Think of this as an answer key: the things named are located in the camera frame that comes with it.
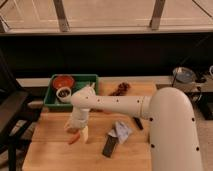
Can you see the black chair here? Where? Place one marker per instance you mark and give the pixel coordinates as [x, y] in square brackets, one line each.
[16, 114]

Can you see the red bowl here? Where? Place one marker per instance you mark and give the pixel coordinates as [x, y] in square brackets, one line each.
[62, 81]

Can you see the black rectangular bar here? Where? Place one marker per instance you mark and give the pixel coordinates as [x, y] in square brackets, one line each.
[109, 146]

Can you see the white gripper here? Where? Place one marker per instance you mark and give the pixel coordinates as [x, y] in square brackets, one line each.
[78, 121]

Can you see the black marker pen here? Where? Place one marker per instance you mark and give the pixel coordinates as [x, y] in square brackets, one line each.
[138, 123]

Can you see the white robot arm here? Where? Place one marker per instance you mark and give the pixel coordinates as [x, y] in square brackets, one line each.
[173, 132]

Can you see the crumpled silver wrapper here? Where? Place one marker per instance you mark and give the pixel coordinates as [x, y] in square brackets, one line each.
[121, 131]

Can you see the green plastic tray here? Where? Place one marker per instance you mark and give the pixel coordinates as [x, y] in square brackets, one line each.
[74, 81]

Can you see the dark red grape bunch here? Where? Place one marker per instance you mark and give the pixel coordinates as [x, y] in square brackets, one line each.
[121, 90]

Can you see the grey metal bowl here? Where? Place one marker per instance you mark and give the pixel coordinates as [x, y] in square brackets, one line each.
[184, 75]

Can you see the white cup with dark contents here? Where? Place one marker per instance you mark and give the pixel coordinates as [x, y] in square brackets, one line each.
[64, 94]

